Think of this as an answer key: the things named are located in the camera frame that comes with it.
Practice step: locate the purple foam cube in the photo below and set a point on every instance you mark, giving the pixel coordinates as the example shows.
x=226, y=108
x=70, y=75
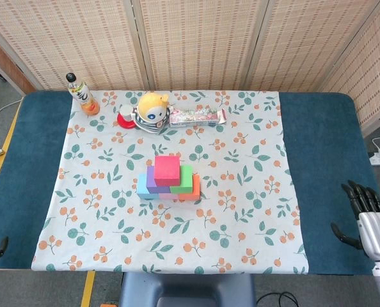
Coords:
x=151, y=184

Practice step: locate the yellow plush toy striped shirt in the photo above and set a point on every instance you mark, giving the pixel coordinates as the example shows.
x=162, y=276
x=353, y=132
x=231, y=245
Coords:
x=151, y=110

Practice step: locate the pink foam cube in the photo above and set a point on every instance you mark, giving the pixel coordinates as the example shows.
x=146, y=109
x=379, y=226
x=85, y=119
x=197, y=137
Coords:
x=169, y=196

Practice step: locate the teal padded table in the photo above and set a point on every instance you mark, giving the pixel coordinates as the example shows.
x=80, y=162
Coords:
x=321, y=144

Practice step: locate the green foam cube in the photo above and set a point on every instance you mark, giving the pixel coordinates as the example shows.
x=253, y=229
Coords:
x=185, y=180

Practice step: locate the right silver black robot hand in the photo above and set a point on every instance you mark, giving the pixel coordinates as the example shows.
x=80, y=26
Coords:
x=375, y=236

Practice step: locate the small orange object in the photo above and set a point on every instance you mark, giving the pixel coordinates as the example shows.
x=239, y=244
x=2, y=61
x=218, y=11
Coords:
x=108, y=305

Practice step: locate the red foam cube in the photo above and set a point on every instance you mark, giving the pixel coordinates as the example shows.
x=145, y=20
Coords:
x=167, y=171

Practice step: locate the floral print tablecloth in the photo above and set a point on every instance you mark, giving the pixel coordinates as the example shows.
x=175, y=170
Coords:
x=177, y=243

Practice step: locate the snack package box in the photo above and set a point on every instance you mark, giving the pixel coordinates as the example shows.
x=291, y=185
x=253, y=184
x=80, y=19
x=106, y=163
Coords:
x=196, y=117

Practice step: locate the orange foam cube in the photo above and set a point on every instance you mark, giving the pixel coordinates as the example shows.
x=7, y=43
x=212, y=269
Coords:
x=194, y=190

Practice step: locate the light blue foam cube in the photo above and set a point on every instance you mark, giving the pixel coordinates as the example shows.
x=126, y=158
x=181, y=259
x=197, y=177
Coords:
x=142, y=188

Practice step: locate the orange juice bottle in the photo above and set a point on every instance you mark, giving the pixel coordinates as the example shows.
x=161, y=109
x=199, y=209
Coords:
x=82, y=96

